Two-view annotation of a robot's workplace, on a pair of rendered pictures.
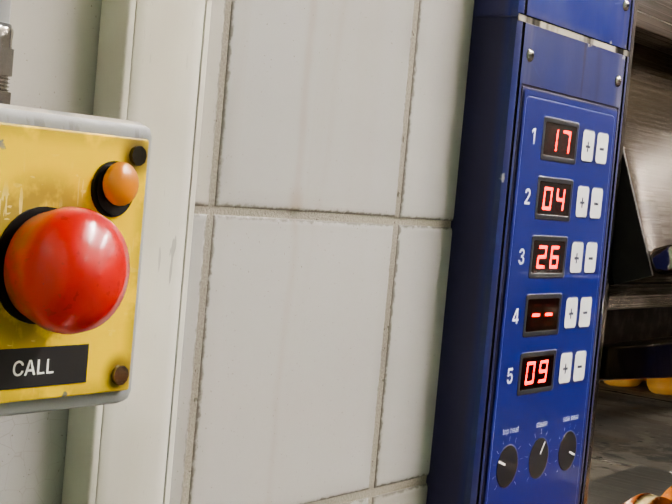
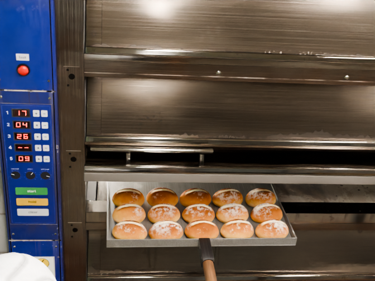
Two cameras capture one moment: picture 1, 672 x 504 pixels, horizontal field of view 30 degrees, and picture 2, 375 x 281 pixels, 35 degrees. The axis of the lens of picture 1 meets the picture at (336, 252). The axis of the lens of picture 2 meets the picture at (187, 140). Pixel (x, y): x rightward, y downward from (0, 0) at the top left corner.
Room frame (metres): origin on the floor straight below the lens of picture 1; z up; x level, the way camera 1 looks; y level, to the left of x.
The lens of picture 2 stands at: (0.13, -1.42, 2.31)
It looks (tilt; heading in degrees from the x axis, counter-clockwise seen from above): 31 degrees down; 45
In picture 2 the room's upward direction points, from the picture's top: 5 degrees clockwise
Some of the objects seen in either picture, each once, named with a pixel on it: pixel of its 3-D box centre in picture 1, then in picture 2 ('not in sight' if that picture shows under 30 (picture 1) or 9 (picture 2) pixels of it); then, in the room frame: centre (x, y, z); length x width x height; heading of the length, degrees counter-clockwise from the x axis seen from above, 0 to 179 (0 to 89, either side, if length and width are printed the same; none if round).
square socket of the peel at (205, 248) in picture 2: not in sight; (205, 252); (1.08, -0.57, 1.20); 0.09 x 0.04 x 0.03; 54
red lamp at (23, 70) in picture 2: not in sight; (22, 65); (0.78, -0.14, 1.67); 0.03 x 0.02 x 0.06; 144
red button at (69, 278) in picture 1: (60, 268); not in sight; (0.40, 0.09, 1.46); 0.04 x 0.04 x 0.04; 54
